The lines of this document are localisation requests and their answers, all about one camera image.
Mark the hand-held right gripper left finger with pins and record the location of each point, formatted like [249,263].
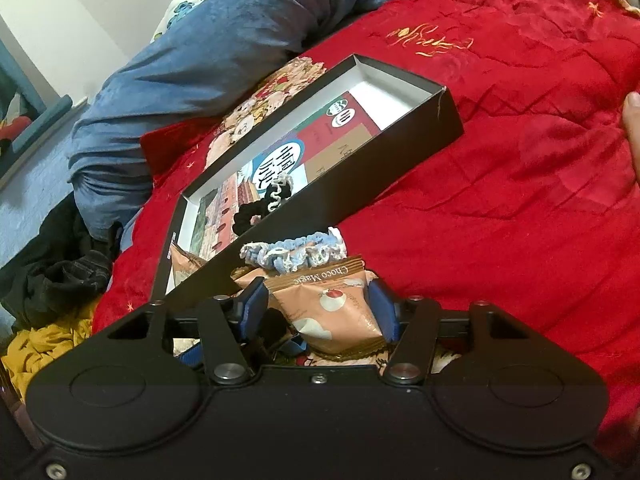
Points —
[254,305]

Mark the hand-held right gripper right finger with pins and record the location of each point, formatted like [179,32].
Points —
[384,307]

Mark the black cardboard box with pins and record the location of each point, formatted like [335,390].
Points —
[400,135]

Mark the blue and white scrunchie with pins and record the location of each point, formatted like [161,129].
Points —
[295,255]

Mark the black and white scrunchie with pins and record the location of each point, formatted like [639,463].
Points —
[280,192]

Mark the red embroidered blanket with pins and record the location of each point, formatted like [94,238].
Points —
[500,210]

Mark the printed picture card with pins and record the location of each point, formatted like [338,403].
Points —
[320,145]

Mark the black clothing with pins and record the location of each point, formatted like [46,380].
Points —
[50,270]

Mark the yellow cloth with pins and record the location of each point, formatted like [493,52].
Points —
[45,345]

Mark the blue duvet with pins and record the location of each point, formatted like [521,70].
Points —
[225,50]

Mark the teal shelf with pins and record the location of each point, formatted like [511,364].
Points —
[45,120]

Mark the colourful stuffed toy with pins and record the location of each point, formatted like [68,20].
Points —
[10,130]

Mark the floral pillow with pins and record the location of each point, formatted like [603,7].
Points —
[180,10]

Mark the person's bare leg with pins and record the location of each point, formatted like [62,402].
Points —
[632,130]

